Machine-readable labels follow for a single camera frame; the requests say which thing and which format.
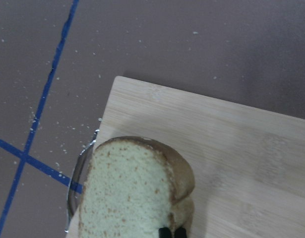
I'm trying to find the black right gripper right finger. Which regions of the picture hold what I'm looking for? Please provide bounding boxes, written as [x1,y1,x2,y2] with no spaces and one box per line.
[174,227,187,238]

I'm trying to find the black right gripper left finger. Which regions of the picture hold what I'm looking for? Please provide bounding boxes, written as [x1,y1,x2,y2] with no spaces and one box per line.
[158,227,171,238]

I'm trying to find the bread slice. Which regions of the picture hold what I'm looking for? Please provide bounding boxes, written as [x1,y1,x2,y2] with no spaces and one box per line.
[78,136,195,238]

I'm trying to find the wooden cutting board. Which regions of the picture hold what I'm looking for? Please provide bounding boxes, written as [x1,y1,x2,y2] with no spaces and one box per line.
[67,76,305,238]

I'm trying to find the metal cutting board handle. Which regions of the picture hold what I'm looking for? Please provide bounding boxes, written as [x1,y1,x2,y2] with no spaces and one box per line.
[64,129,100,235]

